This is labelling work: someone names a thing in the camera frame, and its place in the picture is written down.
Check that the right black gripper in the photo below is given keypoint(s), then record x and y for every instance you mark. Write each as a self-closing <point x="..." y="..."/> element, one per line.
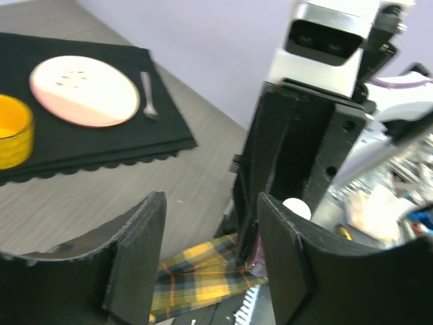
<point x="298" y="140"/>

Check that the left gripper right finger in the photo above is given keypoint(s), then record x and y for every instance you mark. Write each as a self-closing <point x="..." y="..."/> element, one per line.
<point x="318" y="277"/>

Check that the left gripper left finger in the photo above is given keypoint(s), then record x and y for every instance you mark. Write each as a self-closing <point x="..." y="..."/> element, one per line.
<point x="105" y="276"/>

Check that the white nail polish cap brush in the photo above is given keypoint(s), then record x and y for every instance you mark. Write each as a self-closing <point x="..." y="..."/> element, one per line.
<point x="298" y="207"/>

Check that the yellow plaid sleeve forearm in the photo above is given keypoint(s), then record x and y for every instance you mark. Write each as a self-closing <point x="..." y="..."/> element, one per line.
<point x="199" y="276"/>

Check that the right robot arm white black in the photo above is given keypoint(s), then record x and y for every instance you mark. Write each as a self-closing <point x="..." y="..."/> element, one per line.
<point x="398" y="111"/>

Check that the black placemat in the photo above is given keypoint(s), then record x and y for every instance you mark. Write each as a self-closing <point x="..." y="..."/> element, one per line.
<point x="61" y="147"/>

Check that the silver fork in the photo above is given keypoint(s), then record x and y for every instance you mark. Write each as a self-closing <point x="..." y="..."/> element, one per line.
<point x="148" y="110"/>

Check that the yellow cup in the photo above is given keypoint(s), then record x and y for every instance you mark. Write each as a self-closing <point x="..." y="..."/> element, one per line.
<point x="17" y="130"/>

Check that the pink white plate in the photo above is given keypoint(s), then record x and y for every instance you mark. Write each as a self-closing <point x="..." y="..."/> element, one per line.
<point x="84" y="91"/>

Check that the white slotted cable duct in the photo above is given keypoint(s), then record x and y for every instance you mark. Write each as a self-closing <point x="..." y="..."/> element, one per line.
<point x="243" y="316"/>

